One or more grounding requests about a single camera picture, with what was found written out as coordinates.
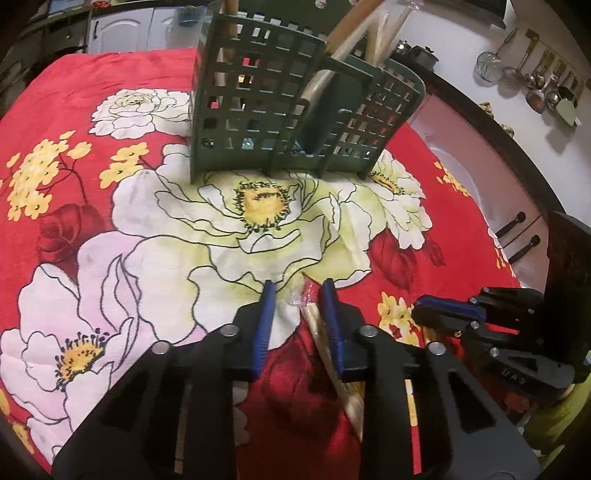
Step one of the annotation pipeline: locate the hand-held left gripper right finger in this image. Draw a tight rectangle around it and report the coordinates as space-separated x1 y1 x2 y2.
321 278 541 480

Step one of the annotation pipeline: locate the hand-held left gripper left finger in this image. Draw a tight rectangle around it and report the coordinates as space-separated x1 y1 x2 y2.
51 280 277 480

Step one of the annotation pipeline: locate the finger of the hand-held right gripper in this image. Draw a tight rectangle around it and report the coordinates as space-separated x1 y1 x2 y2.
461 322 576 391
411 286 548 337

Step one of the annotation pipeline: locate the wooden chopsticks pair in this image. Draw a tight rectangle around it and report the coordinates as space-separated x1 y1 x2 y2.
287 271 366 441
364 0 413 66

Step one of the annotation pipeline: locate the dark green utensil basket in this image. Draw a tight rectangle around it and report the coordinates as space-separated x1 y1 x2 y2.
188 13 426 184

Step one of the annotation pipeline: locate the person's right forearm green sleeve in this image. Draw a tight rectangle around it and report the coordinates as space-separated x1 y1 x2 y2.
522 382 591 462

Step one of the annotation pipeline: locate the row of hanging metal utensils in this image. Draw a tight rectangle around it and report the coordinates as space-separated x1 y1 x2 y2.
475 28 584 128

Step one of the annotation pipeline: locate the red floral tablecloth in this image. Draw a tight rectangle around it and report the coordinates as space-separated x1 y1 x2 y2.
0 46 523 480

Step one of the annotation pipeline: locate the cream spatula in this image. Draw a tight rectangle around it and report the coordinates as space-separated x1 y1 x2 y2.
301 68 334 155

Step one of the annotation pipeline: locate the small metal pot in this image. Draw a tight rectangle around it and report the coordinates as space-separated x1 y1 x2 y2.
396 41 440 70

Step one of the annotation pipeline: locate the black rod cabinet handle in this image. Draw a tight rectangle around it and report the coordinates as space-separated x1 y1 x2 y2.
507 234 541 265
495 211 527 237

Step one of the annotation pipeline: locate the wooden utensil handle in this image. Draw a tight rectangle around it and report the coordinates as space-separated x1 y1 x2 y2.
324 0 385 62
221 0 239 89

